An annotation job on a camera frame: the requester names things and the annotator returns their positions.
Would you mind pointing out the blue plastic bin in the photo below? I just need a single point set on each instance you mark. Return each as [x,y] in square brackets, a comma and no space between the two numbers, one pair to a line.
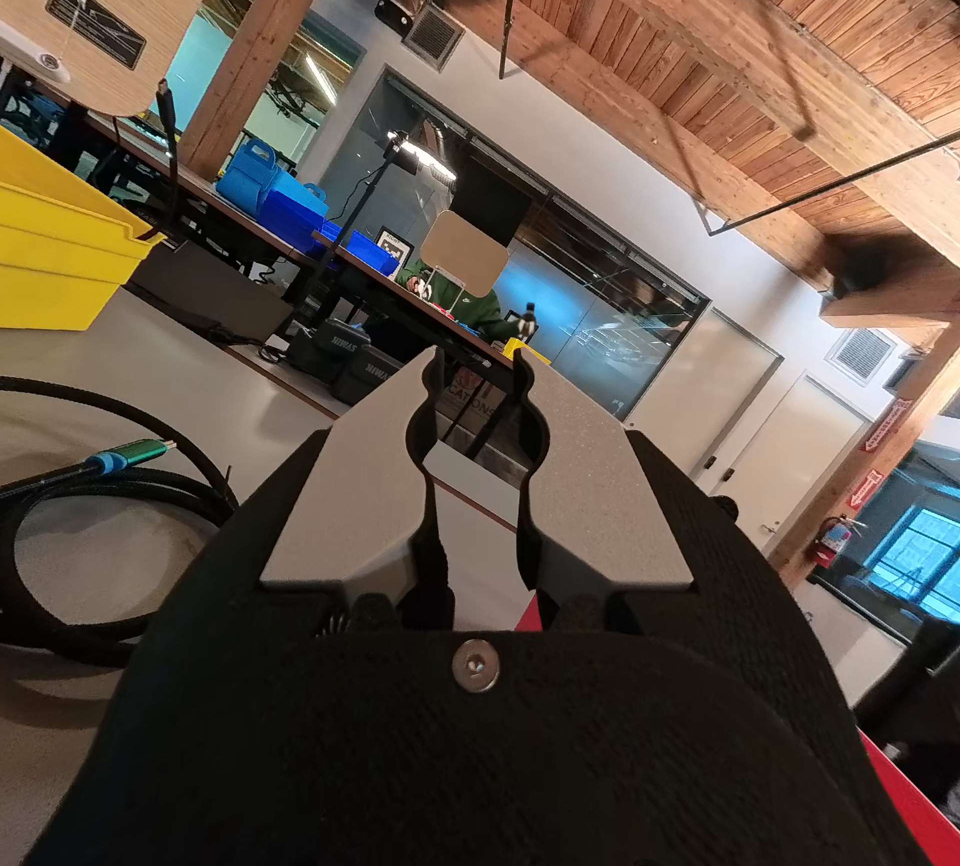
[367,250]
[296,213]

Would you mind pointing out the light blue tote caddy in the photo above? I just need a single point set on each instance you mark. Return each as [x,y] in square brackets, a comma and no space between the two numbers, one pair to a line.
[244,183]

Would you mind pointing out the small yellow bin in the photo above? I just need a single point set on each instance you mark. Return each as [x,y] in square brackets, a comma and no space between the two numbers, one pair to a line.
[508,348]

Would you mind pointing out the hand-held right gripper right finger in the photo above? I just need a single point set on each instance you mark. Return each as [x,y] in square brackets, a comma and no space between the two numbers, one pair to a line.
[600,506]

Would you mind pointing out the yellow plastic bin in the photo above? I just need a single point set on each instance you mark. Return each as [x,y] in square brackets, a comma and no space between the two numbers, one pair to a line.
[52,266]

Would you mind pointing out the printed cardboard box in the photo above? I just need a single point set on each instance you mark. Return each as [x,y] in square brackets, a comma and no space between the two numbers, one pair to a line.
[480,404]

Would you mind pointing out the dark grey box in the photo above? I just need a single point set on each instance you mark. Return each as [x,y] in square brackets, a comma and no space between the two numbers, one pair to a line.
[217,288]

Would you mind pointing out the black hard case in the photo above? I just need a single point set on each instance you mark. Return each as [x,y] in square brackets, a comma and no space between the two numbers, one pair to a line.
[330,356]
[367,378]

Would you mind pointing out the white single door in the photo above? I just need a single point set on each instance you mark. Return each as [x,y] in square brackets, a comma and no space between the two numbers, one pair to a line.
[712,371]

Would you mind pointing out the red fire extinguisher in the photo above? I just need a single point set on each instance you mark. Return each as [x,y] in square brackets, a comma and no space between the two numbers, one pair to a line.
[829,543]

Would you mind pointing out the white double door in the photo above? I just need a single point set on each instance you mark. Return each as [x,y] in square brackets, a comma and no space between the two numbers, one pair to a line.
[795,461]

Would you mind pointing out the black wall speaker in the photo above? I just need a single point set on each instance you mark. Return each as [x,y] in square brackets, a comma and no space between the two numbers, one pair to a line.
[394,14]

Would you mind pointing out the wooden office table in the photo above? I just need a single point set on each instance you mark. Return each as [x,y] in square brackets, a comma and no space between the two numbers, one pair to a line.
[225,207]
[390,296]

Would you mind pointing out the framed marker tag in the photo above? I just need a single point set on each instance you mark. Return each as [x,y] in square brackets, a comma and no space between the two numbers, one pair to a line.
[394,247]

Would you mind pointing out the grey wall vent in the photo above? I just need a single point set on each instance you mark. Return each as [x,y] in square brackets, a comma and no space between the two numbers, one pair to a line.
[433,37]
[861,356]

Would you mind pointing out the red plastic bin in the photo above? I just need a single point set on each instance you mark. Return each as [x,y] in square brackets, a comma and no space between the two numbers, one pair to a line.
[922,821]

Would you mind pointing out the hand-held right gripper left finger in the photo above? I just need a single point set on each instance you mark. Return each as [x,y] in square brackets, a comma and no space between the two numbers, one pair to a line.
[352,506]

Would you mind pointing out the black wall screen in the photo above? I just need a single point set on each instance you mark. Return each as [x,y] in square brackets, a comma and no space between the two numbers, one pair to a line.
[491,198]

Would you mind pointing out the black tripod light stand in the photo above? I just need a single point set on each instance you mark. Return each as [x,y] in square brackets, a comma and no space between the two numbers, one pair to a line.
[405,157]

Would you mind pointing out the red wall sign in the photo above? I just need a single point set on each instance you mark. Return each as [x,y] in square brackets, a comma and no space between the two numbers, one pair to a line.
[866,489]
[885,425]

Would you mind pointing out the wooden post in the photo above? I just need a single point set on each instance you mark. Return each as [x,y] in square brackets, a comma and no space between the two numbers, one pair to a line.
[262,33]
[930,393]

